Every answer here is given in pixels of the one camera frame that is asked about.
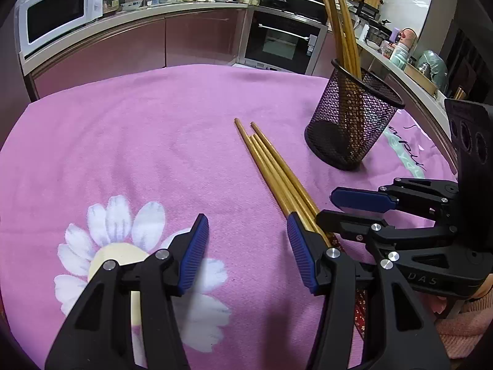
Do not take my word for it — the pink floral blanket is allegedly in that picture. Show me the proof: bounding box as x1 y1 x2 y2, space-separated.
0 64 463 370

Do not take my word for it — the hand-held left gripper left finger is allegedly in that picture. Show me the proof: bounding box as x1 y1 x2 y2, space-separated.
44 213 210 370

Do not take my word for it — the white microwave oven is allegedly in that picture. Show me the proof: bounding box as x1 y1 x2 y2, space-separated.
14 0 105 60

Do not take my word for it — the green plastic bag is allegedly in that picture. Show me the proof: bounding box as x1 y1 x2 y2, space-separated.
418 50 449 87

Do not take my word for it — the white and green bottle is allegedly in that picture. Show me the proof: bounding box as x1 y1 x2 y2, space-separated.
390 42 409 62

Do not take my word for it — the steel stock pot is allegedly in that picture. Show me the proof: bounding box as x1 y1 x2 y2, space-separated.
366 23 386 45

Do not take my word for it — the black mesh utensil holder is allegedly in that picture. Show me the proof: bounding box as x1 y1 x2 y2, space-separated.
304 59 406 171

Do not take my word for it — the built-in black oven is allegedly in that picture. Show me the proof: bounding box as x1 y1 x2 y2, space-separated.
239 6 330 76

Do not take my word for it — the person's right forearm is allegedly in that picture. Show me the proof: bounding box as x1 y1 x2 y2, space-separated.
434 273 493 360

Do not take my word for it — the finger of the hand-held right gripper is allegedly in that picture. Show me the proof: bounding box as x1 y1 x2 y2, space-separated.
331 177 459 216
316 209 459 254

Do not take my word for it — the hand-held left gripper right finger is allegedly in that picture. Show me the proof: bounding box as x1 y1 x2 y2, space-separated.
287 212 451 370

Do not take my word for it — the wooden chopstick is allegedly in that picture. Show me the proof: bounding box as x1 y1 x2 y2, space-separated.
334 0 359 89
339 0 365 93
250 122 340 247
316 0 347 85
234 118 297 218
321 0 353 85
247 135 309 232
255 134 324 240

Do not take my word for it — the tan round container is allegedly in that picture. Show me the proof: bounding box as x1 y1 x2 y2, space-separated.
404 64 438 95

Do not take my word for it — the black countertop shelf rack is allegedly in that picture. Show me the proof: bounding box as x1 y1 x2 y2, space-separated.
344 0 386 20

